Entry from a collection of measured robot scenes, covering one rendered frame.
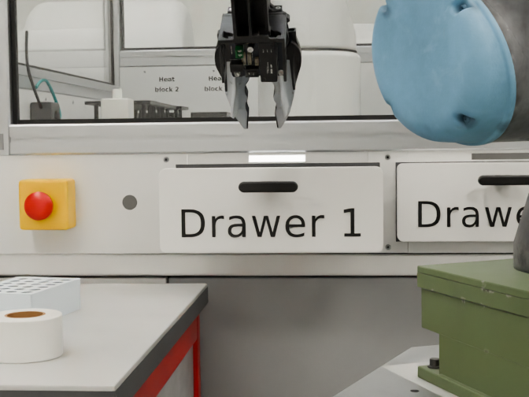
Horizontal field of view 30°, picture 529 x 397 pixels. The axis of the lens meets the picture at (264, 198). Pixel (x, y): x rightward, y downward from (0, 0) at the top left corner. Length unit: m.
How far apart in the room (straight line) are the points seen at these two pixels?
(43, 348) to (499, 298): 0.44
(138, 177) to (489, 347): 0.79
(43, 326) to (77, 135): 0.55
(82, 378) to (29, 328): 0.09
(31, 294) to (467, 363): 0.53
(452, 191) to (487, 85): 0.75
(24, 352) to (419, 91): 0.46
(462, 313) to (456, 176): 0.62
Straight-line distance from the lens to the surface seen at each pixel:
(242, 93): 1.15
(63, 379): 0.89
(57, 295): 1.18
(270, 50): 1.05
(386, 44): 0.72
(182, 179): 1.29
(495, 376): 0.77
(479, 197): 1.41
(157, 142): 1.43
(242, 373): 1.47
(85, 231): 1.47
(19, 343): 0.96
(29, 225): 1.44
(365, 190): 1.27
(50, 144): 1.47
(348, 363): 1.46
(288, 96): 1.15
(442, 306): 0.83
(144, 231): 1.45
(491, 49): 0.66
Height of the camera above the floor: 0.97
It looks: 4 degrees down
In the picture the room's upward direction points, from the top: 1 degrees counter-clockwise
